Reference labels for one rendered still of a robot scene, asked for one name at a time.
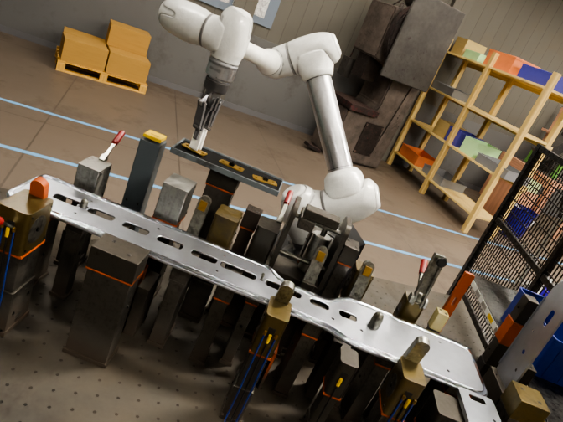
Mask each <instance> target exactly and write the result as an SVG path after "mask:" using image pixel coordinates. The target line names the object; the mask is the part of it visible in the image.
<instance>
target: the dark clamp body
mask: <svg viewBox="0 0 563 422"><path fill-rule="evenodd" d="M281 225H282V224H280V223H278V222H277V221H276V220H274V219H270V218H267V217H266V216H261V219H260V221H259V223H258V225H257V227H256V231H255V233H254V235H252V240H251V241H250V245H249V247H248V250H247V251H246V253H245V256H247V257H250V258H252V259H253V260H257V261H260V262H261V263H264V264H265V263H266V260H267V258H268V256H269V254H270V252H271V250H272V248H273V247H272V246H273V245H274V243H275V240H276V237H277V235H278V233H279V230H280V227H281ZM242 275H243V276H245V277H248V278H250V279H252V280H253V279H254V277H255V276H254V275H252V274H250V273H247V272H245V271H243V274H242ZM245 299H246V297H245V296H242V295H239V294H237V293H235V294H234V295H233V298H232V300H231V303H230V304H229V305H228V306H227V308H226V313H225V314H224V316H223V318H222V320H221V323H220V325H223V326H225V327H228V328H231V329H234V326H235V324H236V321H237V319H238V317H239V315H240V312H241V310H242V307H243V305H244V304H245Z"/></svg>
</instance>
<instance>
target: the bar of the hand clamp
mask: <svg viewBox="0 0 563 422"><path fill-rule="evenodd" d="M446 265H447V257H446V256H445V255H441V254H438V253H437V252H434V254H433V256H432V257H431V260H430V262H429V264H428V266H427V267H426V270H425V272H424V274H423V276H422V277H421V280H420V282H419V284H418V286H417V288H416V290H415V292H414V294H415V296H414V299H413V301H412V303H411V305H413V304H414V302H415V300H416V298H417V296H418V295H419V293H422V294H423V296H422V298H421V299H422V301H421V302H420V303H419V304H420V306H419V308H422V307H423V305H424V303H425V301H426V298H427V297H428V295H429V293H430V291H431V289H432V287H433V286H434V284H435V282H436V279H437V277H438V276H439V274H440V272H441V270H442V268H443V267H445V266H446Z"/></svg>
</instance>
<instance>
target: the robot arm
mask: <svg viewBox="0 0 563 422"><path fill-rule="evenodd" d="M158 19H159V22H160V24H161V25H162V26H163V28H164V29H166V30H167V31H168V32H169V33H170V34H172V35H174V36H176V37H177V38H179V39H182V40H183V41H185V42H187V43H190V44H195V45H199V46H201V47H203V48H205V49H207V50H208V51H209V52H211V54H210V57H209V62H208V64H207V67H206V70H205V72H206V74H207V75H206V78H205V81H204V88H205V89H206V91H205V93H204V97H203V99H200V98H198V105H197V109H196V113H195V117H194V123H193V127H194V128H195V130H194V134H193V137H192V140H191V142H190V145H189V147H190V148H192V149H194V150H195V151H198V149H199V150H201V149H202V146H203V144H204V139H205V137H206V134H207V130H208V131H210V130H211V129H210V128H211V127H212V125H213V124H214V120H215V118H216V116H217V114H218V112H219V109H220V107H221V105H222V103H223V102H224V100H222V99H221V95H225V94H226V93H227V90H228V88H229V85H230V84H229V83H231V82H233V80H234V78H235V74H236V71H237V70H238V66H239V64H240V62H241V60H242V59H245V60H247V61H249V62H251V63H252V64H255V65H256V67H257V69H258V70H259V71H260V72H261V73H262V74H263V75H264V76H266V77H268V78H272V79H280V78H284V77H289V76H294V75H300V76H301V78H302V80H303V81H304V82H305V83H306V84H307V89H308V93H309V96H310V100H311V103H312V109H313V113H314V116H315V120H316V123H317V128H318V134H319V137H320V141H321V144H322V148H323V154H324V157H325V161H326V165H327V169H328V174H327V176H326V177H325V179H324V190H322V191H321V190H312V188H311V187H309V186H307V185H304V184H296V185H293V186H291V187H289V188H287V189H286V190H285V191H284V192H283V194H282V196H281V211H282V208H283V205H284V203H283V202H284V200H285V197H286V195H287V192H288V190H292V191H293V195H292V199H291V202H290V203H289V205H288V206H287V209H286V211H285V213H284V216H283V217H284V219H283V223H284V224H285V222H286V221H287V217H288V215H289V213H290V211H291V209H292V205H293V204H294V202H295V200H296V197H297V196H299V197H302V200H301V203H300V206H299V209H298V211H297V212H298V213H301V211H302V207H305V208H306V206H307V204H311V205H312V206H314V207H317V208H320V209H322V210H324V211H327V212H329V213H331V214H334V215H337V216H339V217H340V225H339V226H341V224H342V222H343V220H344V218H345V217H346V216H348V217H350V218H351V219H352V224H353V223H356V222H359V221H360V220H362V219H365V218H367V217H369V216H370V215H371V214H373V213H374V212H375V211H377V210H378V209H379V208H380V193H379V188H378V186H377V184H376V183H374V181H373V180H371V179H369V178H367V179H364V176H363V174H362V172H361V171H360V170H359V169H358V168H356V167H353V164H352V160H351V156H350V153H349V147H348V143H347V140H346V136H345V133H344V129H343V123H342V120H341V116H340V111H339V108H338V102H337V98H336V95H335V90H334V87H333V81H332V78H331V77H332V76H333V66H334V64H335V63H337V62H338V61H339V59H340V56H341V49H340V48H339V45H338V40H337V39H336V36H335V35H334V34H332V33H311V34H308V35H305V36H302V37H299V38H296V39H294V40H292V41H290V42H287V43H284V44H281V45H279V46H276V47H274V48H272V49H263V48H260V47H258V46H256V45H254V44H252V43H250V39H251V32H252V26H253V19H252V17H251V15H250V14H249V13H248V12H247V11H245V10H243V9H241V8H238V7H235V6H229V7H227V9H225V10H224V11H223V12H222V14H221V16H218V15H215V14H213V13H211V12H209V11H208V10H207V9H205V8H202V7H200V6H199V5H197V4H195V3H191V2H189V1H186V0H165V1H164V2H163V3H162V4H161V6H160V8H159V10H158ZM297 221H298V218H295V219H294V220H293V223H292V226H291V228H290V230H289V232H288V234H289V236H290V239H289V240H288V244H289V245H288V246H286V247H284V248H283V250H286V251H288V252H291V253H293V254H294V253H295V255H299V253H300V251H301V249H302V247H303V245H304V242H305V240H306V238H307V236H308V234H309V232H307V231H305V230H303V229H299V228H298V227H297Z"/></svg>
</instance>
